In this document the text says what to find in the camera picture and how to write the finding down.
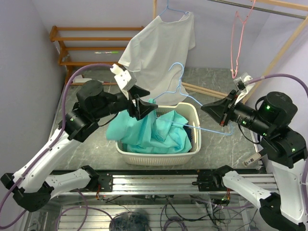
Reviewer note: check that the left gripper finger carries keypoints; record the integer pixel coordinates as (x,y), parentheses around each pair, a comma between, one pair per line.
(144,108)
(138,92)

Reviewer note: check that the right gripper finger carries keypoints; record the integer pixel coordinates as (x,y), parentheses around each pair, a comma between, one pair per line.
(221,103)
(216,112)

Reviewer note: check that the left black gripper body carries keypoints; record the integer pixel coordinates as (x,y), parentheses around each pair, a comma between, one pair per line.
(134,109)

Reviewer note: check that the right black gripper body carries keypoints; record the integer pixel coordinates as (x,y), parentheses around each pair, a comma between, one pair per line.
(229,115)

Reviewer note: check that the teal t shirt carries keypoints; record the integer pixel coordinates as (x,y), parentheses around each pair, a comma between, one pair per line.
(153,134)

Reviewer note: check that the navy blue t shirt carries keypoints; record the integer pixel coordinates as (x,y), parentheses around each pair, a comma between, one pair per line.
(188,131)

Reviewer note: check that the pink wire hanger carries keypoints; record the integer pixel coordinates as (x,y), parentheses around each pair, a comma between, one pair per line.
(236,44)

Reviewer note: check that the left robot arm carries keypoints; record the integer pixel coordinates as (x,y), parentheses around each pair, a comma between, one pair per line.
(33,186)

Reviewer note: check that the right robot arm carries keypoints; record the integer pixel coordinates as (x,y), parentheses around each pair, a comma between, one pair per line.
(285,209)

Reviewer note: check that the white t shirt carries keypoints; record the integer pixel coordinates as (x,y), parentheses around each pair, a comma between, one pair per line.
(156,56)

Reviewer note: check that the blue hanger under white shirt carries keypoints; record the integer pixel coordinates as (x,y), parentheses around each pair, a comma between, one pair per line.
(167,8)

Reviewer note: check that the cream plastic laundry basket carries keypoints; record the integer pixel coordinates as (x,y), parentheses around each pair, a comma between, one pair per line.
(188,111)

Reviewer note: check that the green white marker pen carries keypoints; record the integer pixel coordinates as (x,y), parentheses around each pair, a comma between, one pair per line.
(106,52)

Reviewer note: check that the white box on rack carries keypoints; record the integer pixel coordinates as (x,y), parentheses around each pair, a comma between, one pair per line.
(78,79)

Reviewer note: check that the metal hanging rod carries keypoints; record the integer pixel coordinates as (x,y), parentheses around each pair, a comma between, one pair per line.
(258,9)

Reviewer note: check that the wooden shoe rack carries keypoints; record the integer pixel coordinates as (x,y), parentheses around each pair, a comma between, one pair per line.
(65,59)

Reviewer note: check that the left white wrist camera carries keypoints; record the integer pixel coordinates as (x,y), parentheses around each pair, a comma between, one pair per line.
(123,78)

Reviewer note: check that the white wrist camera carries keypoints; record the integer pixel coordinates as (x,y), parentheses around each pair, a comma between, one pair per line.
(243,86)
(123,78)

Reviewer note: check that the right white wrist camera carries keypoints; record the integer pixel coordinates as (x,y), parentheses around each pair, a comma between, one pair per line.
(243,86)

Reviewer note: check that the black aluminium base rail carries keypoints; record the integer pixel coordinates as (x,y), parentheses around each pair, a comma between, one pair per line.
(159,181)

